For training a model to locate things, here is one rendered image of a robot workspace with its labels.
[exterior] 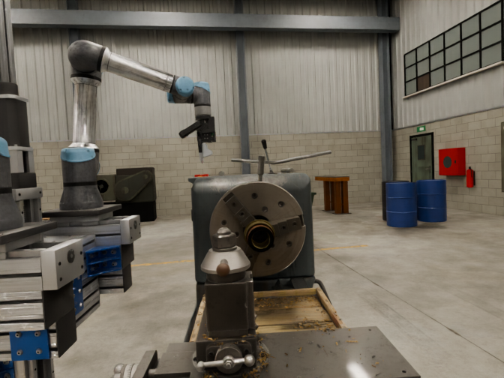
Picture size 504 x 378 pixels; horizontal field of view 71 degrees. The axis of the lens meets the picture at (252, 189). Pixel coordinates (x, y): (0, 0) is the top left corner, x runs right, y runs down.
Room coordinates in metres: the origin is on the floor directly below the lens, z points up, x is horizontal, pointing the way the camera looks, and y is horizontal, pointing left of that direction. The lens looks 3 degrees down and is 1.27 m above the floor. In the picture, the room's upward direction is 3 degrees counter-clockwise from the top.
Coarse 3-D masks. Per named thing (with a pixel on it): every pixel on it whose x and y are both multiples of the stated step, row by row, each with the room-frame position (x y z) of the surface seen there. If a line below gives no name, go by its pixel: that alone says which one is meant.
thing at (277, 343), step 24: (288, 336) 0.62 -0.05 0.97; (312, 336) 0.62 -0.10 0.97; (336, 336) 0.61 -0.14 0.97; (360, 336) 0.61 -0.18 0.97; (384, 336) 0.61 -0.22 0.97; (144, 360) 0.57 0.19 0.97; (168, 360) 0.56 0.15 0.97; (192, 360) 0.56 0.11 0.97; (288, 360) 0.54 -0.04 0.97; (312, 360) 0.54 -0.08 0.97; (336, 360) 0.54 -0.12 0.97; (360, 360) 0.53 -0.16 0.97; (384, 360) 0.53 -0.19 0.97
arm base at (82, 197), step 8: (64, 184) 1.29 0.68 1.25; (72, 184) 1.28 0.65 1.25; (80, 184) 1.28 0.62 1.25; (88, 184) 1.30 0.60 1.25; (96, 184) 1.34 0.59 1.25; (64, 192) 1.28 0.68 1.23; (72, 192) 1.27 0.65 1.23; (80, 192) 1.28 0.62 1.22; (88, 192) 1.30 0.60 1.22; (96, 192) 1.32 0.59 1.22; (64, 200) 1.27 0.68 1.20; (72, 200) 1.26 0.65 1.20; (80, 200) 1.27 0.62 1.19; (88, 200) 1.30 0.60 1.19; (96, 200) 1.31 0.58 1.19; (64, 208) 1.26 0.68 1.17; (72, 208) 1.26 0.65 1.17; (80, 208) 1.26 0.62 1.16; (88, 208) 1.28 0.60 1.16
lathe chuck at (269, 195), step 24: (240, 192) 1.13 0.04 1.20; (264, 192) 1.13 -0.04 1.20; (288, 192) 1.14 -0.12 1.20; (216, 216) 1.13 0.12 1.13; (264, 216) 1.13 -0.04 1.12; (288, 216) 1.14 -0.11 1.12; (240, 240) 1.13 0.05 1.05; (288, 240) 1.14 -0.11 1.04; (264, 264) 1.13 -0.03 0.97; (288, 264) 1.14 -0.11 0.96
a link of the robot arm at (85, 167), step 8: (64, 152) 1.28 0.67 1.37; (72, 152) 1.28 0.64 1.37; (80, 152) 1.29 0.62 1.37; (88, 152) 1.31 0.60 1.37; (64, 160) 1.28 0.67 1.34; (72, 160) 1.27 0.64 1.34; (80, 160) 1.28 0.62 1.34; (88, 160) 1.31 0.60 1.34; (64, 168) 1.28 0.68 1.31; (72, 168) 1.28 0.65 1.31; (80, 168) 1.28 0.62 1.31; (88, 168) 1.30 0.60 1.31; (96, 168) 1.38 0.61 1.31; (64, 176) 1.28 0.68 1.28; (72, 176) 1.28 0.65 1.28; (80, 176) 1.28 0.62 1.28; (88, 176) 1.30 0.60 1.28; (96, 176) 1.35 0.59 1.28
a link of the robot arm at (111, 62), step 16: (80, 48) 1.32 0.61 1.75; (96, 48) 1.33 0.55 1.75; (80, 64) 1.35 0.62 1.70; (96, 64) 1.34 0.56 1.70; (112, 64) 1.35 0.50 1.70; (128, 64) 1.37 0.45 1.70; (144, 64) 1.40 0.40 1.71; (144, 80) 1.40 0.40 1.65; (160, 80) 1.41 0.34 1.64; (176, 80) 1.42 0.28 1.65; (192, 80) 1.43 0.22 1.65; (176, 96) 1.50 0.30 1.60
